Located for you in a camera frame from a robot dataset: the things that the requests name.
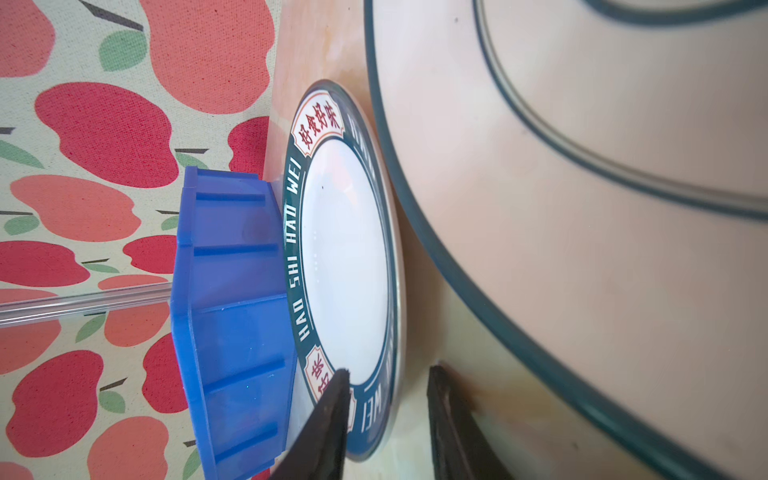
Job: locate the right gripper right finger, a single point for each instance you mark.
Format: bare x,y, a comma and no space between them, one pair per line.
459,448

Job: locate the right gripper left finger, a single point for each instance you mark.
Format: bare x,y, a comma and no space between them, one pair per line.
319,451

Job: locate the white plate green rim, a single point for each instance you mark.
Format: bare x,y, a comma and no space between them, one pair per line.
343,262

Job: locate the white plate black rim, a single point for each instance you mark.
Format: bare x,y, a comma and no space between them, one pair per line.
591,179

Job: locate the blue plastic bin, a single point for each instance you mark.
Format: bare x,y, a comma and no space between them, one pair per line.
230,321

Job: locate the left aluminium post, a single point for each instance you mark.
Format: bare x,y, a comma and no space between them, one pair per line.
39,310

